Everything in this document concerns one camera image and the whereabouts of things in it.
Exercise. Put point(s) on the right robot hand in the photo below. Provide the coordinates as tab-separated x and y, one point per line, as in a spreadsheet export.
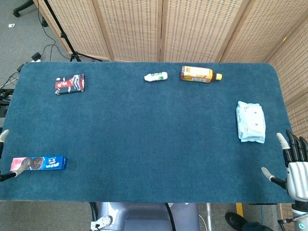
297	173

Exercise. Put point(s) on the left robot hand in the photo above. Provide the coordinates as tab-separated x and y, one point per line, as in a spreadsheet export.
4	136

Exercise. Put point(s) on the wet wipes pack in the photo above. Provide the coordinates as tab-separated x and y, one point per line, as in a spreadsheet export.
251	121

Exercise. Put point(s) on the blue cookie box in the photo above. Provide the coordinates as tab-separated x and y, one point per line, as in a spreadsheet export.
48	163

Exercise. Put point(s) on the black shoe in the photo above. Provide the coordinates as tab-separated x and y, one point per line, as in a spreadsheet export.
234	220

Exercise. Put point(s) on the black and red box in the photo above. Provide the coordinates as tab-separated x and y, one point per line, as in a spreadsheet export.
70	84

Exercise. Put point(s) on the black power adapter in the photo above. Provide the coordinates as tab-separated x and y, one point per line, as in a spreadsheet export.
36	57

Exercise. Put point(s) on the silver table leg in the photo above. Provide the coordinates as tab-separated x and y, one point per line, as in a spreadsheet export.
208	216

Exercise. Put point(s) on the black tripod stand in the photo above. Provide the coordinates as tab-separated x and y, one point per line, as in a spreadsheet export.
75	55

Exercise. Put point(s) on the white paper scrap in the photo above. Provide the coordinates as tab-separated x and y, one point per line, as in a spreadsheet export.
11	25

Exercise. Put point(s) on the black office chair base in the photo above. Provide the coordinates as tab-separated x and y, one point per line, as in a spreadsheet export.
20	8

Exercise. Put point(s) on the blue carpet table mat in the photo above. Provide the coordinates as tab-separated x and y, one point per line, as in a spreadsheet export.
144	132

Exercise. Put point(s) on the yellow label tea bottle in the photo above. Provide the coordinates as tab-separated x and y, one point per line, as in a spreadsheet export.
197	74

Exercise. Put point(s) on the silver blue robot torso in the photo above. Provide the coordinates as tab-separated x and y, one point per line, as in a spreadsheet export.
144	216

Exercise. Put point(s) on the small white plastic bottle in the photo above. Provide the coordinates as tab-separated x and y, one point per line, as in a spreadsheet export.
156	76

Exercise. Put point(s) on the wicker folding screen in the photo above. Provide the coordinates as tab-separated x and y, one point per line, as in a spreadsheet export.
132	29

